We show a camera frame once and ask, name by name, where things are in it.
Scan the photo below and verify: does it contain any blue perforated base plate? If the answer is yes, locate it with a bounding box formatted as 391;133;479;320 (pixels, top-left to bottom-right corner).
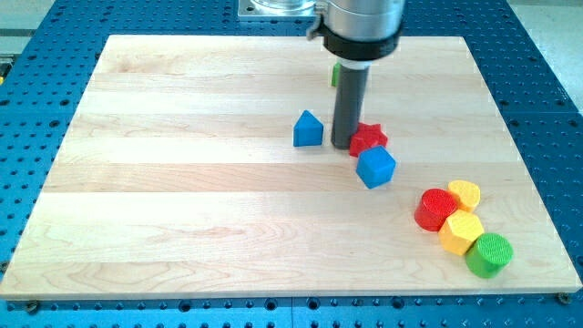
1;1;582;327

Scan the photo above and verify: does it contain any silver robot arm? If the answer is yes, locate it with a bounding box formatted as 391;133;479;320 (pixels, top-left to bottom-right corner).
306;0;406;149

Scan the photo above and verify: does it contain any yellow hexagon block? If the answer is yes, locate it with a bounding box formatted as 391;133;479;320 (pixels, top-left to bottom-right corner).
438;210;485;256

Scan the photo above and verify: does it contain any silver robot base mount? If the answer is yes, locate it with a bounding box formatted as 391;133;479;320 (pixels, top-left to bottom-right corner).
237;0;315;21

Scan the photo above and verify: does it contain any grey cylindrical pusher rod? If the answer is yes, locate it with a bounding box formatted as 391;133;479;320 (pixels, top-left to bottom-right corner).
331;60;370;149

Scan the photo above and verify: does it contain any blue triangular prism block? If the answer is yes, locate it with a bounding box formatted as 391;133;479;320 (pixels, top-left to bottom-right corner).
292;110;324;147

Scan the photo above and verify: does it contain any green cylinder block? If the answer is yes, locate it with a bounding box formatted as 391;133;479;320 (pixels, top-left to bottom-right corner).
465;232;514;279

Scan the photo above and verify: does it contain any red cylinder block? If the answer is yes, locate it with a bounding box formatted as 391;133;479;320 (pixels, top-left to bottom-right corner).
414;189;457;231

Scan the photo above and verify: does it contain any wooden board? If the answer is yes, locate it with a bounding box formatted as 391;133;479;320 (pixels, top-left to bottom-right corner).
1;36;581;300

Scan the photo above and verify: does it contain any blue cube block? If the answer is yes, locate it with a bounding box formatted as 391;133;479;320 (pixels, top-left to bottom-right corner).
356;146;396;189

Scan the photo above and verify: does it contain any green block behind rod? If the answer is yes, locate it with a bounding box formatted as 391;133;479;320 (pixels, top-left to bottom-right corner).
331;62;341;87

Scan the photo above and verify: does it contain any red star block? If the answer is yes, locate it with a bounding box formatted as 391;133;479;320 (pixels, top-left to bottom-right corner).
349;122;388;158

